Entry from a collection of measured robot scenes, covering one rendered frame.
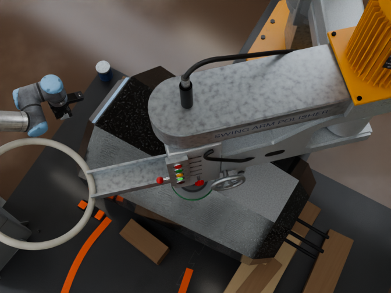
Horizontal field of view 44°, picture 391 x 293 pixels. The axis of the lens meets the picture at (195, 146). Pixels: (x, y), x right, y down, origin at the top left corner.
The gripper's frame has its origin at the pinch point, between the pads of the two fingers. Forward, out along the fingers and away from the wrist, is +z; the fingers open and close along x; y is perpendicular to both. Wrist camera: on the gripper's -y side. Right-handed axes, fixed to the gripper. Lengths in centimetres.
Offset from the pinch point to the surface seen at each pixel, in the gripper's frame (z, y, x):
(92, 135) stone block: 7.3, -5.3, 13.0
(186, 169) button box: -60, -24, 71
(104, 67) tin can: 72, -41, -57
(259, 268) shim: 57, -54, 114
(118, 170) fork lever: -24, -5, 47
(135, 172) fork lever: -25, -11, 51
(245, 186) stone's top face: -3, -56, 78
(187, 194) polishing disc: -7, -29, 68
